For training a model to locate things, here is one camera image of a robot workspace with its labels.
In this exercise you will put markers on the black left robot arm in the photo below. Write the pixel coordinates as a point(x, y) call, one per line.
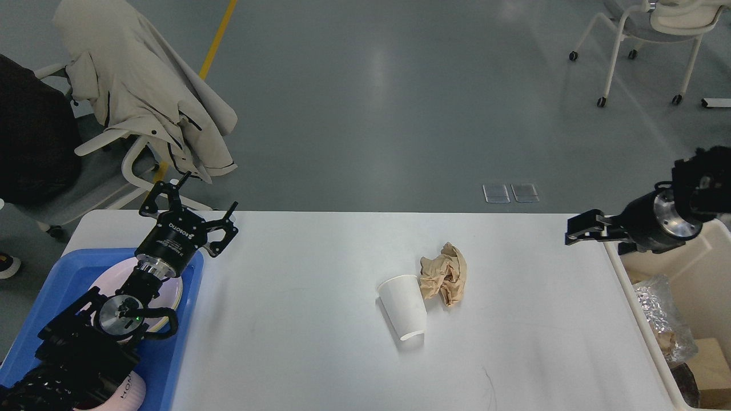
point(89, 349)

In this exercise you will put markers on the white paper cup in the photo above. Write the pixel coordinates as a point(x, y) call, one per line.
point(402, 300)

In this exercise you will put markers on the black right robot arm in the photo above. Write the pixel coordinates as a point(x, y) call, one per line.
point(700, 183)

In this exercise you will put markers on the blue plastic tray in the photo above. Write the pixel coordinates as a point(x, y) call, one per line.
point(68, 279)

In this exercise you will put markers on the beige plastic bin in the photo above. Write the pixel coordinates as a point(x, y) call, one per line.
point(699, 278)

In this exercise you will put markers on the pink plate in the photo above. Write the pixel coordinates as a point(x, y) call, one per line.
point(169, 294)

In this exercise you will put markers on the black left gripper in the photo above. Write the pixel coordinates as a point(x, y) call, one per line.
point(178, 233)

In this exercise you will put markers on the brown paper ball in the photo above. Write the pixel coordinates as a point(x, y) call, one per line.
point(445, 275)

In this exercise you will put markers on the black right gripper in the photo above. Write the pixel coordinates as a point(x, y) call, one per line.
point(650, 223)

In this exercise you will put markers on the brown paper bag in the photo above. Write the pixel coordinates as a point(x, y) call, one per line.
point(709, 366)

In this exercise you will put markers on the beige coat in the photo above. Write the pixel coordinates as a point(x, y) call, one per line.
point(135, 81)

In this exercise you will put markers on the white furniture foot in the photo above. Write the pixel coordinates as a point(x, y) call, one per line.
point(716, 102)

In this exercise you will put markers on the white chair with coat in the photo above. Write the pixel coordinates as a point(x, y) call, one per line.
point(117, 167)

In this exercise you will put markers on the pink mug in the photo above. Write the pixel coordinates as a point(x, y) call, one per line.
point(128, 396)

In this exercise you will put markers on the person in dark clothes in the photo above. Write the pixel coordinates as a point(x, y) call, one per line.
point(39, 135)

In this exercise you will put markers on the floor outlet plates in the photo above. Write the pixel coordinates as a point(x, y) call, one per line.
point(507, 193)

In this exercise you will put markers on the white chair on wheels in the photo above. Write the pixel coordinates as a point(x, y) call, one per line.
point(661, 22)

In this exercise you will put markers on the silver foil bubble bag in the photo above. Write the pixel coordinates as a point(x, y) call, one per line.
point(662, 314)

